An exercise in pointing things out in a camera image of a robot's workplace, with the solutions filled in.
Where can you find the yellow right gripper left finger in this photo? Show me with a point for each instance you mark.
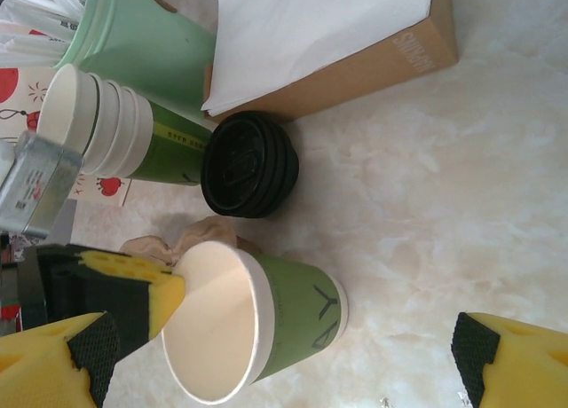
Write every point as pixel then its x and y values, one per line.
pixel 35 372

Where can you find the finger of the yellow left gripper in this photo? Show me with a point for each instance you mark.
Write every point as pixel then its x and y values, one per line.
pixel 168 292

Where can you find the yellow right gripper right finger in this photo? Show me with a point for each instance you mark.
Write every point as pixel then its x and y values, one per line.
pixel 523 368

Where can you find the brown pulp cup carrier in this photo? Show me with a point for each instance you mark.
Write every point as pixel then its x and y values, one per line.
pixel 204 235

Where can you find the green paper coffee cup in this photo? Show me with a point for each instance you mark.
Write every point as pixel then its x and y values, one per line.
pixel 293 310

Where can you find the stack of green paper cups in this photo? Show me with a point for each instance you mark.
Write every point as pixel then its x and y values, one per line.
pixel 133 128

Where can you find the stack of white napkins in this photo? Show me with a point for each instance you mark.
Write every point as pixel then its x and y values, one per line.
pixel 310 35
pixel 399 62

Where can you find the mint green straw holder cup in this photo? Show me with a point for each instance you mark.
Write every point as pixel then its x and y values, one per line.
pixel 146 49

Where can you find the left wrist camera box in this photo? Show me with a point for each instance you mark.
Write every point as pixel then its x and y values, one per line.
pixel 40 186

